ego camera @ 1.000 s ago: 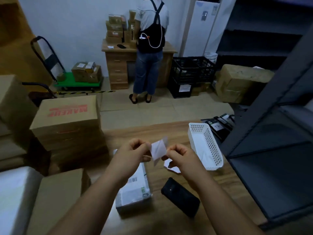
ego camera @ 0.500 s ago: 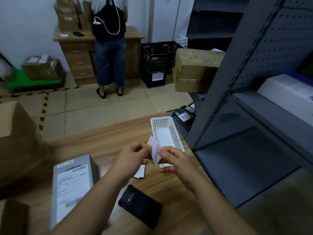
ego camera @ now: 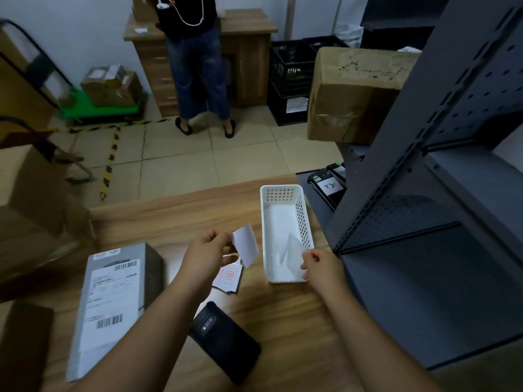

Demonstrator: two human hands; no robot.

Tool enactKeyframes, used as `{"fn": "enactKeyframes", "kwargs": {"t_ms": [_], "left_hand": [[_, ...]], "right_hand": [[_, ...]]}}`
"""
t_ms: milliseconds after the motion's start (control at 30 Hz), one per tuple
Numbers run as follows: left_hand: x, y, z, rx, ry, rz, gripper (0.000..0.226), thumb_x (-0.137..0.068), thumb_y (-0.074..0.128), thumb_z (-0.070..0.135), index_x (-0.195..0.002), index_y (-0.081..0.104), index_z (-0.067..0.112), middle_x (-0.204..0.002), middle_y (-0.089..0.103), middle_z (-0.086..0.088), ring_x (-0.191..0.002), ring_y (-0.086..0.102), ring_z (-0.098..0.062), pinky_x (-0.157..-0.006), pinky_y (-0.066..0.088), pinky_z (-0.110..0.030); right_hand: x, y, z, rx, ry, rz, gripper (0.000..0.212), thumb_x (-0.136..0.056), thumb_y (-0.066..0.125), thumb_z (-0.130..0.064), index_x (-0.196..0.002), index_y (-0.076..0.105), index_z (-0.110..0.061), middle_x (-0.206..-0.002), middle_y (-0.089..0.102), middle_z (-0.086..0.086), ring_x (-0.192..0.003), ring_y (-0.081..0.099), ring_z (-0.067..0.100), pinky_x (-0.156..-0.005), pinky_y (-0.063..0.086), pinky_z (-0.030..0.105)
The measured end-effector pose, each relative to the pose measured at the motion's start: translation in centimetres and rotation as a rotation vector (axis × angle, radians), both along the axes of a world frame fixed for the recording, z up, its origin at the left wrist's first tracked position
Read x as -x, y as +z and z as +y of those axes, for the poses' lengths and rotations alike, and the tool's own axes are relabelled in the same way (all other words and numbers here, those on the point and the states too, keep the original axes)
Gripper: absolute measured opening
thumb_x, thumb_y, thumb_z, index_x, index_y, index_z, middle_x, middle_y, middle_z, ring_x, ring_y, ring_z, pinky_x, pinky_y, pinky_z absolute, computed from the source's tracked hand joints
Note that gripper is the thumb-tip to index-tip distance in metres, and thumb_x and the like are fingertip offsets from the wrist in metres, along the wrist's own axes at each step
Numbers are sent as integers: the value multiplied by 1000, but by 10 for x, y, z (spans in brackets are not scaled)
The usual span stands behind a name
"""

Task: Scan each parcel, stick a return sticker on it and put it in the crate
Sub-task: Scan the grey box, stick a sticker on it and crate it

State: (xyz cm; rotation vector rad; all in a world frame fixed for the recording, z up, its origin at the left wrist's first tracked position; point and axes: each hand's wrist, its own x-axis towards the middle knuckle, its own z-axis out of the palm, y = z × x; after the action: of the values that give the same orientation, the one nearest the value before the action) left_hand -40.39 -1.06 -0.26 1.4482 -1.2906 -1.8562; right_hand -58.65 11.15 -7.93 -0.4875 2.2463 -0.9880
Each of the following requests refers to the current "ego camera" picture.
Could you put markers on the person's right hand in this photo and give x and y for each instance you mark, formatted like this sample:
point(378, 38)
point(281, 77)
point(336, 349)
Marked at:
point(327, 273)

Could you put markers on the person's left hand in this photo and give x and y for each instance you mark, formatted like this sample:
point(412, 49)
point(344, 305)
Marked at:
point(204, 261)

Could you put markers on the stack of white stickers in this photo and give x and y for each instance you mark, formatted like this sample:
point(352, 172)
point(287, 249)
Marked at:
point(229, 277)

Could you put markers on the red stamped white sticker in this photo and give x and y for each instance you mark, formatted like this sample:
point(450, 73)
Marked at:
point(247, 244)

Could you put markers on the black handheld scanner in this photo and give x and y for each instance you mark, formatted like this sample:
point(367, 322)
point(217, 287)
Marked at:
point(224, 342)

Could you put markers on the grey product box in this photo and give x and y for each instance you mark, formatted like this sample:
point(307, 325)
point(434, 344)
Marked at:
point(114, 289)

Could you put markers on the red printed cardboard box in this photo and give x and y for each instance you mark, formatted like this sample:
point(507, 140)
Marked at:
point(28, 183)

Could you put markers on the small plain cardboard box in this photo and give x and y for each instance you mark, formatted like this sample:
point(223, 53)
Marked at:
point(24, 351)

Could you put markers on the person's left forearm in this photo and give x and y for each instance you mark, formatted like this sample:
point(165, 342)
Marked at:
point(139, 347)

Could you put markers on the person's right forearm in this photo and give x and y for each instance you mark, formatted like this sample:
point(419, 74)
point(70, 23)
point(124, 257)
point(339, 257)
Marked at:
point(376, 347)

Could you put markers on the large wrapped cardboard box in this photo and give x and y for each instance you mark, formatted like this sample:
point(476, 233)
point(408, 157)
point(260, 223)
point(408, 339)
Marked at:
point(351, 97)

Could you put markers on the medium taped cardboard box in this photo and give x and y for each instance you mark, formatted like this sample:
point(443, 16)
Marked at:
point(114, 93)

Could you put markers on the small yellowish cardboard box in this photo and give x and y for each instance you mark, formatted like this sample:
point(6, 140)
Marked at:
point(115, 73)

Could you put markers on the tiny cardboard box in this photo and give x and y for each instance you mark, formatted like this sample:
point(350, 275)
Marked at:
point(67, 99)

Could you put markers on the small labelled cardboard box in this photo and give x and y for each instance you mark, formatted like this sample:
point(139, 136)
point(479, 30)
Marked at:
point(93, 74)

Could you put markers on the stack of large cardboard boxes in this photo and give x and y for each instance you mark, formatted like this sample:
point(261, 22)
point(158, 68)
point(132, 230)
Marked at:
point(20, 97)

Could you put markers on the stack of small cardboard boxes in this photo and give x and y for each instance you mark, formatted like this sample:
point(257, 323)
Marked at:
point(143, 10)

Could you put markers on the white perforated plastic tray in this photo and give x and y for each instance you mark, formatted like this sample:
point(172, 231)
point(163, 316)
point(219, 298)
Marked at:
point(278, 224)

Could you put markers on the black scanners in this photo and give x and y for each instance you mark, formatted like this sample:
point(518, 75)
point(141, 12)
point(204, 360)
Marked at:
point(327, 189)

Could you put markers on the dark metal shelf rack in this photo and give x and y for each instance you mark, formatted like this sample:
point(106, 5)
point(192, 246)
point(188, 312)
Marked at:
point(400, 20)
point(429, 281)

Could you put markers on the black flat device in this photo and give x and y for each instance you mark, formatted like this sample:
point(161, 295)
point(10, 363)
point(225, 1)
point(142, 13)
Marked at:
point(338, 171)

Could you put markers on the black office chair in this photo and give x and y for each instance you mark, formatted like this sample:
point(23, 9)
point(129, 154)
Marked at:
point(77, 167)

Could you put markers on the black plastic crates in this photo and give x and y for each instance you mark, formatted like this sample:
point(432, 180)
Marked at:
point(278, 114)

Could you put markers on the green platform trolley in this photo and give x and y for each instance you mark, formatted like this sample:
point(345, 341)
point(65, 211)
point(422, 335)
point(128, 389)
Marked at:
point(98, 112)

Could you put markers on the wooden drawer desk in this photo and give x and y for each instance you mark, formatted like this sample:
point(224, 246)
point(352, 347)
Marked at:
point(249, 57)

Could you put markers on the black plastic crate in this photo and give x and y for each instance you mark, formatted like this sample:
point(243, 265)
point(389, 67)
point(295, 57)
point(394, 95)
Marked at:
point(327, 41)
point(290, 65)

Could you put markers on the white plastic bag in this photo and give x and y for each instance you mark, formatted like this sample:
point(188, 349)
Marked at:
point(350, 34)

